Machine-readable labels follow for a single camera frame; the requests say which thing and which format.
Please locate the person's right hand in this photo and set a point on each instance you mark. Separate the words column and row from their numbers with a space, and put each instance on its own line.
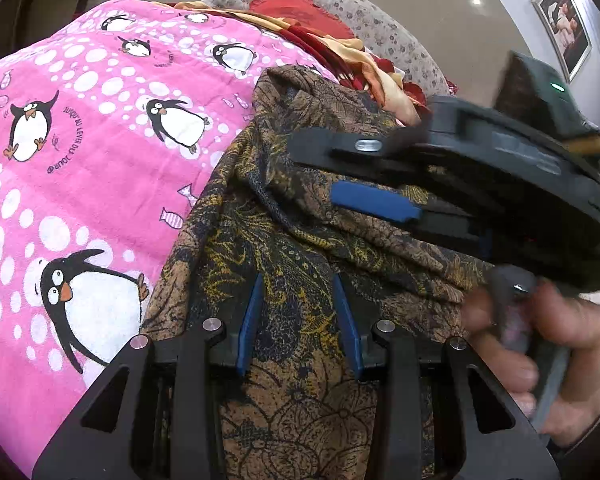
column 585, row 340

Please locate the pink penguin print blanket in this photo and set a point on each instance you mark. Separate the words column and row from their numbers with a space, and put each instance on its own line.
column 95, row 160

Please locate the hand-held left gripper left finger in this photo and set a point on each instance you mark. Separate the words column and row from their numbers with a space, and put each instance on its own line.
column 247, row 325

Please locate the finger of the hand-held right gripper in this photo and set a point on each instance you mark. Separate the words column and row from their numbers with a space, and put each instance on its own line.
column 375, row 200
column 365, row 146

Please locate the brown floral patterned garment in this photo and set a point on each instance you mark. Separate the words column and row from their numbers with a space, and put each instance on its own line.
column 290, row 270

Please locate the red and gold blanket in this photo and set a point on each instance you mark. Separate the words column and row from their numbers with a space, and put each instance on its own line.
column 330, row 35

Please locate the large framed wall picture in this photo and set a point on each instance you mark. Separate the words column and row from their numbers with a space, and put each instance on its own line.
column 562, row 20

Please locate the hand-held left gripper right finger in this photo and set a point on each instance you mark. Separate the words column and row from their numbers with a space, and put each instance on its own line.
column 347, row 325

